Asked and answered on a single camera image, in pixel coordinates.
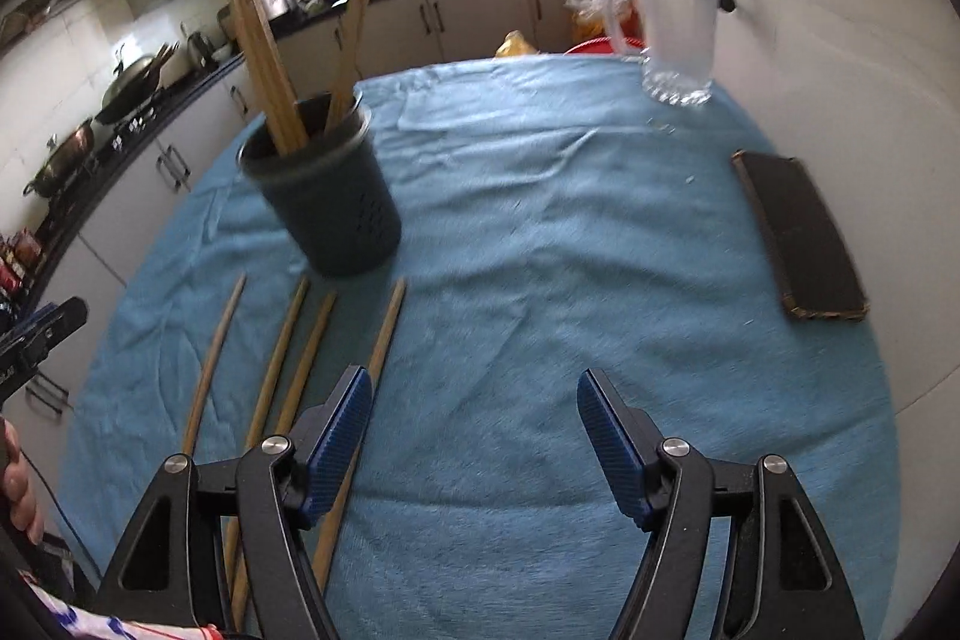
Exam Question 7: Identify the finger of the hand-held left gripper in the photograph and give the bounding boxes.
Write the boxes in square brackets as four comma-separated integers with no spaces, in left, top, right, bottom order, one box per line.
[15,297,89,362]

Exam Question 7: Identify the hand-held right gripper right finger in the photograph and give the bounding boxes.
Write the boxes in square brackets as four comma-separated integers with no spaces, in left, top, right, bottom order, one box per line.
[576,368,863,640]

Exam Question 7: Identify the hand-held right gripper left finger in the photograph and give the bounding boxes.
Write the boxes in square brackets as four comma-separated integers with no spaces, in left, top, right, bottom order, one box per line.
[96,364,374,640]

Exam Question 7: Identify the long bamboo chopstick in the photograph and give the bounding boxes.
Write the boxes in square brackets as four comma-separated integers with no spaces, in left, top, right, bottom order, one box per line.
[182,272,247,459]
[311,278,407,600]
[231,291,337,630]
[223,276,311,581]

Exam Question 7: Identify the dark perforated utensil holder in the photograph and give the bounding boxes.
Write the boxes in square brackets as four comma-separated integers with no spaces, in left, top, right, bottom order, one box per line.
[236,91,402,277]

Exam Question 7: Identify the bunch of wooden chopsticks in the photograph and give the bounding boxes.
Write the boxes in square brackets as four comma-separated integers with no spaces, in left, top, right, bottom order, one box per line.
[227,0,393,155]

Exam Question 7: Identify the person's left hand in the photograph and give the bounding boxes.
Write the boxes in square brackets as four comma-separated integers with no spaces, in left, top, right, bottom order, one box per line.
[0,419,44,545]

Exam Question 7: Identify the steel pan with lid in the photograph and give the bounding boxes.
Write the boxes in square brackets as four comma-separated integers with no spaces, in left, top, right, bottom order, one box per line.
[22,119,97,199]

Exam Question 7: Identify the blue tablecloth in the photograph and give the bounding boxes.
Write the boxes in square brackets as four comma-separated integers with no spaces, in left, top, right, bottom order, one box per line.
[56,51,901,640]

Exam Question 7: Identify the gas stove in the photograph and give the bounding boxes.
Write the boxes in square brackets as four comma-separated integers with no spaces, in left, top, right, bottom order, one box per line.
[30,85,197,214]

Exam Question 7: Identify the black wok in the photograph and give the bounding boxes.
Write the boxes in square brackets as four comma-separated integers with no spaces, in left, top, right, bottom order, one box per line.
[97,44,181,125]

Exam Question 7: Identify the printed white garment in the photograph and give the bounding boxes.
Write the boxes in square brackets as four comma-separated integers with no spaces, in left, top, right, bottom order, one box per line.
[22,576,226,640]

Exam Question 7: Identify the red plastic basin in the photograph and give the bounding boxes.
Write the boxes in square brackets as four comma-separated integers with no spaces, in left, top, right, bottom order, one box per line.
[562,36,646,58]

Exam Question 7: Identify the clear glass pitcher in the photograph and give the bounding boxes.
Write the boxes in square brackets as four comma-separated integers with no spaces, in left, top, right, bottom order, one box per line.
[591,0,721,107]

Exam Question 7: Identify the yellow plastic bag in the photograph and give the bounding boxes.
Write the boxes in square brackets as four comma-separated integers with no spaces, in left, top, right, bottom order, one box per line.
[495,31,542,58]

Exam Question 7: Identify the clear plastic bag with food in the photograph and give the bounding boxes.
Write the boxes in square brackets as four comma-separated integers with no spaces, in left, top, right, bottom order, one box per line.
[564,0,625,41]

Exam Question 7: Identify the beige base cabinets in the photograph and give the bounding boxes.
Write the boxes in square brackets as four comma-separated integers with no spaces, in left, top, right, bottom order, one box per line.
[0,0,623,416]

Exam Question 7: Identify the black cable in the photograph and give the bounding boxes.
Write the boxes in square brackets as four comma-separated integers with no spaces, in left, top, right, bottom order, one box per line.
[19,449,102,585]

